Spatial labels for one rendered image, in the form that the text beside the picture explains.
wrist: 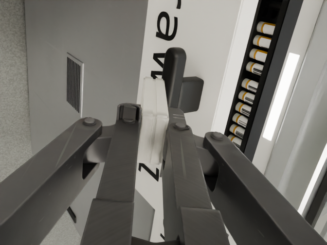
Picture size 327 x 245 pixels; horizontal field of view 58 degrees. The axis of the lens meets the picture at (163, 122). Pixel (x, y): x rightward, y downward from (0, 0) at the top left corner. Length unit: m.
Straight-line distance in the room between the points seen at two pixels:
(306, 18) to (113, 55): 0.32
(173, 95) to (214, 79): 0.04
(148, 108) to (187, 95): 0.07
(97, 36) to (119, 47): 0.08
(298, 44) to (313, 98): 0.05
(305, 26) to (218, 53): 0.08
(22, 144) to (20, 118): 0.11
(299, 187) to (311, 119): 0.06
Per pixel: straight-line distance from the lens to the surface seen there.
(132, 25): 0.46
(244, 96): 0.34
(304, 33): 0.27
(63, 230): 1.61
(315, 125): 0.27
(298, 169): 0.28
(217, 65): 0.23
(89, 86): 0.60
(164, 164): 0.15
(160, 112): 0.16
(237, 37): 0.22
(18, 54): 1.12
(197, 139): 0.15
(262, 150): 0.30
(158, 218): 0.44
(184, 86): 0.22
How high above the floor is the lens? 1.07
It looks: 44 degrees down
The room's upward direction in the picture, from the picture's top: 125 degrees clockwise
